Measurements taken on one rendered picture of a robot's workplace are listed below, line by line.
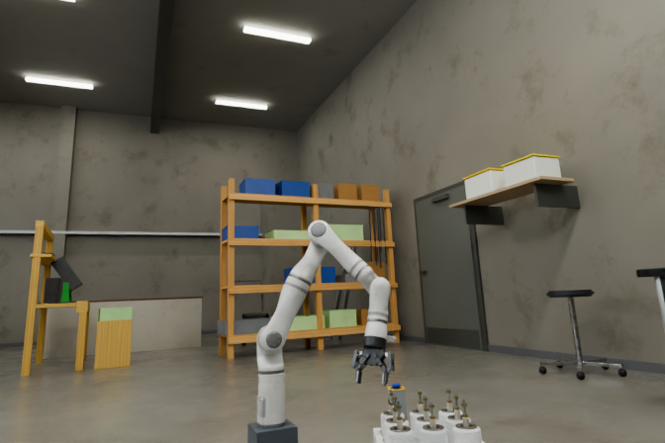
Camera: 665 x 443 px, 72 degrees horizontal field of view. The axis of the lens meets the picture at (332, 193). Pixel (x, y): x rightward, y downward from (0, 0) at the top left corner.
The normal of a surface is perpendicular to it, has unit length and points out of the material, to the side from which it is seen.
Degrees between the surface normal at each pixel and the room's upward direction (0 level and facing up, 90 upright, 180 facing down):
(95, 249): 90
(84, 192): 90
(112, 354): 90
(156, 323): 90
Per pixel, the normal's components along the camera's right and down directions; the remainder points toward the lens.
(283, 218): 0.38, -0.22
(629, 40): -0.92, -0.04
